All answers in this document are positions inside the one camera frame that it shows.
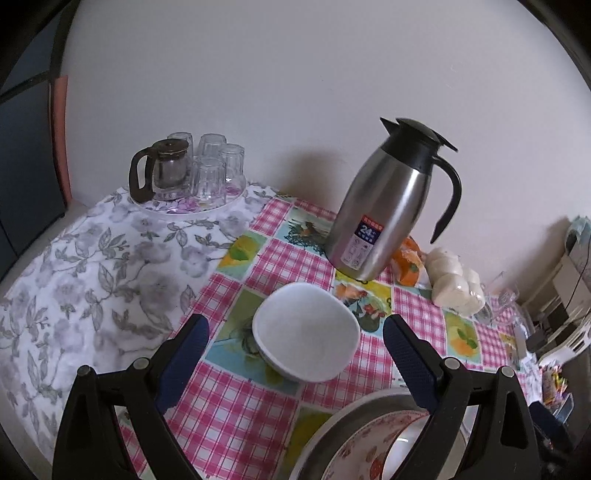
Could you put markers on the pink checked tablecloth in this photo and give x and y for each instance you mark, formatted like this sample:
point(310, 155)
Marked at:
point(277, 254)

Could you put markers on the clear drinking glass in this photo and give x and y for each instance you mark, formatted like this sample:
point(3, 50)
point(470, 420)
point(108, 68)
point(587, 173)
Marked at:
point(181, 138)
point(211, 144)
point(233, 161)
point(207, 180)

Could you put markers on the colourful snack packets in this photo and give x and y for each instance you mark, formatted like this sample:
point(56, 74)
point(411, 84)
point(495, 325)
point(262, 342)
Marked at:
point(556, 383)

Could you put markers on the clear glass mug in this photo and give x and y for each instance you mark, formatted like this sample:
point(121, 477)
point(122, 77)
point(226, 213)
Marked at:
point(494, 300)

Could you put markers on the dark cabinet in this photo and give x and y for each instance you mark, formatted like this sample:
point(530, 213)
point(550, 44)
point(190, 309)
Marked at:
point(27, 161)

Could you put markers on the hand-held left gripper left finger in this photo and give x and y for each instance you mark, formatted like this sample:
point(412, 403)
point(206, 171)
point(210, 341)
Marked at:
point(184, 355)

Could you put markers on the orange snack packet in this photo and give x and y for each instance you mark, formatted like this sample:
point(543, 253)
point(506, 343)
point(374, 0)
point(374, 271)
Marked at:
point(408, 267)

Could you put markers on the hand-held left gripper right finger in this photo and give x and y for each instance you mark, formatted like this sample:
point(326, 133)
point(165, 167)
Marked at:
point(411, 360)

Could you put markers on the steel thermos jug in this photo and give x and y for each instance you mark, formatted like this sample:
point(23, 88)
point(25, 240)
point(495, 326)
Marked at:
point(383, 203)

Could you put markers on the bag of steamed buns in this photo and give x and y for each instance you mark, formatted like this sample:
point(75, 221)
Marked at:
point(452, 286)

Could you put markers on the clear glass tray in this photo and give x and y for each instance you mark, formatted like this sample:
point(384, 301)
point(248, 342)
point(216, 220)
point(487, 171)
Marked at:
point(184, 207)

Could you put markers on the grey floral tablecloth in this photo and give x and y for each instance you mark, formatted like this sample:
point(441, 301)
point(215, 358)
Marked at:
point(92, 277)

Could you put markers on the white plastic chair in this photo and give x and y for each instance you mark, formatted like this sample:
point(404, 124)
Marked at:
point(577, 337)

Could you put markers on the white printed bowl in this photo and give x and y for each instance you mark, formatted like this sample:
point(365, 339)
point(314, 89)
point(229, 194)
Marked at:
point(304, 332)

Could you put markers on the strawberry pattern bowl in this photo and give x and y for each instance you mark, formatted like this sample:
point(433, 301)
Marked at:
point(360, 452)

